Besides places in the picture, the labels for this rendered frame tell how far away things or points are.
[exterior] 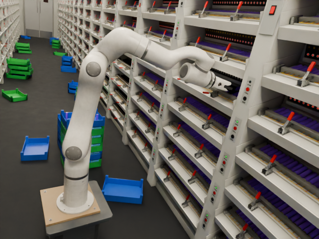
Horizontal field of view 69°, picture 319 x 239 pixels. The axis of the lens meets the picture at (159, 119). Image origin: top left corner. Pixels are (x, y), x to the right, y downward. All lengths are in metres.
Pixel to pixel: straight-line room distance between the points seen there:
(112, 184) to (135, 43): 1.28
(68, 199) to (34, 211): 0.51
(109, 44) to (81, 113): 0.32
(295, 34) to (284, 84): 0.18
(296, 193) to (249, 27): 0.71
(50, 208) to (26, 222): 0.39
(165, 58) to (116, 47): 0.21
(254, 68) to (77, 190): 1.01
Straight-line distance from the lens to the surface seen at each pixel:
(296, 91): 0.98
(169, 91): 1.65
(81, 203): 1.36
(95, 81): 0.98
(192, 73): 1.06
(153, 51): 1.02
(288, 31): 1.04
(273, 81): 1.04
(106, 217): 1.35
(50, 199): 1.45
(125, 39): 1.00
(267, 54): 1.07
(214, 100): 1.26
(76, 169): 1.22
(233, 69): 1.19
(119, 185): 1.98
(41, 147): 2.47
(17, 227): 1.75
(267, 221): 1.18
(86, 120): 1.09
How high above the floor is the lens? 1.25
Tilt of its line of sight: 22 degrees down
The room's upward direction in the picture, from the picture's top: 10 degrees clockwise
